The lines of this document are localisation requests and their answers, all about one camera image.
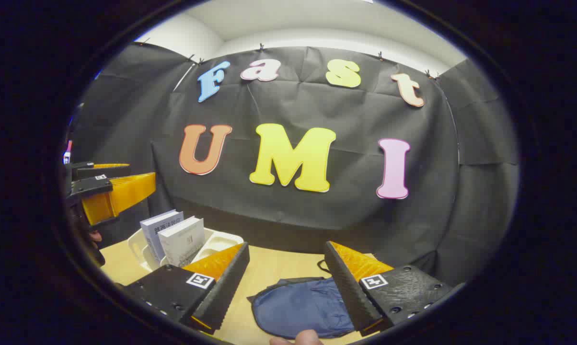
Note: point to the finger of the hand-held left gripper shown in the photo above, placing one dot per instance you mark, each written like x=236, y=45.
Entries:
x=94, y=184
x=101, y=172

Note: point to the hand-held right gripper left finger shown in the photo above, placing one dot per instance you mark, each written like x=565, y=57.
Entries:
x=224, y=287

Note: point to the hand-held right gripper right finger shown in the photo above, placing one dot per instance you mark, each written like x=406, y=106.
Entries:
x=348, y=292

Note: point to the cream plastic bookshelf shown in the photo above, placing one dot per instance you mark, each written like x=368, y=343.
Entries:
x=219, y=242

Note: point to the blue schoolbag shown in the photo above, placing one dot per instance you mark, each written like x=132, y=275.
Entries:
x=298, y=306

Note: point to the white cover book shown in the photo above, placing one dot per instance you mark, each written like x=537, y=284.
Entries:
x=183, y=244

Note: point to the blue grey cover book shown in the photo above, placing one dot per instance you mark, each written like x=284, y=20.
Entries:
x=150, y=230

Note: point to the blue white printed banner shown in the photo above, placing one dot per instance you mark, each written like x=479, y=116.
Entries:
x=67, y=154

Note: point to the black backdrop cloth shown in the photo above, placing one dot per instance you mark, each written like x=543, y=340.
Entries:
x=317, y=220

